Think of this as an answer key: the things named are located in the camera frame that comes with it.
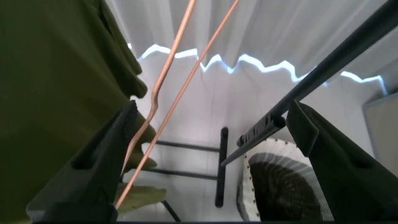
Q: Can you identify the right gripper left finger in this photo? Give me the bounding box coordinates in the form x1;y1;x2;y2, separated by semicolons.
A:
26;99;139;222

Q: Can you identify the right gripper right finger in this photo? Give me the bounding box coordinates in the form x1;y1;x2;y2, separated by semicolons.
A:
285;99;398;222

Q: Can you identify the green shirt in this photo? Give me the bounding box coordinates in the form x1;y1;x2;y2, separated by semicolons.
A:
0;0;168;223

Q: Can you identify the pink clothes hanger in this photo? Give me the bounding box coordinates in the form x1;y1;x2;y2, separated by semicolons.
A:
114;0;241;210

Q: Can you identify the white laundry basket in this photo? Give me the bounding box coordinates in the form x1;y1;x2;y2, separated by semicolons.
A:
236;138;335;222

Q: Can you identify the black clothes rack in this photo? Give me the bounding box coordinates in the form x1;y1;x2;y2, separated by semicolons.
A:
141;0;398;222

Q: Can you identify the white curtain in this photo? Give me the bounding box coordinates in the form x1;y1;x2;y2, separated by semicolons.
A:
104;0;398;96

